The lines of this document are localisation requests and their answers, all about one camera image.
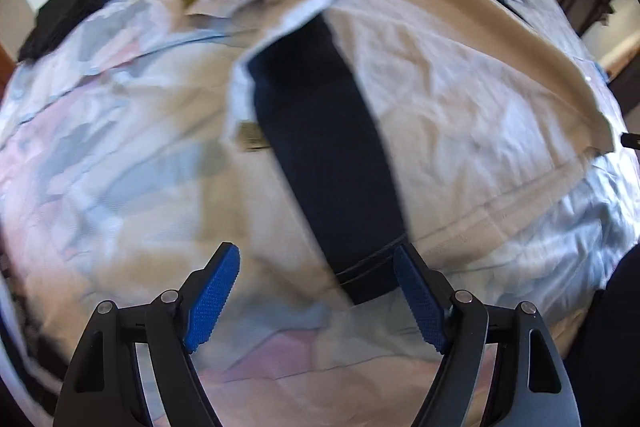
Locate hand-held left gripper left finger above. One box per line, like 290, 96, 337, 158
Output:
52, 243, 242, 427

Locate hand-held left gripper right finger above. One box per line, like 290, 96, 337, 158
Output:
393, 243, 581, 427

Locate white navy olive jersey shirt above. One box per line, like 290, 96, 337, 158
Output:
185, 0, 616, 305

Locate black clothes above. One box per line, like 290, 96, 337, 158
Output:
17, 0, 121, 62

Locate pastel printed bed blanket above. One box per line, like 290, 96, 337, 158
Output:
0, 0, 640, 427

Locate person's dark trousers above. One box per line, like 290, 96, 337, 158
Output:
565, 242, 640, 427

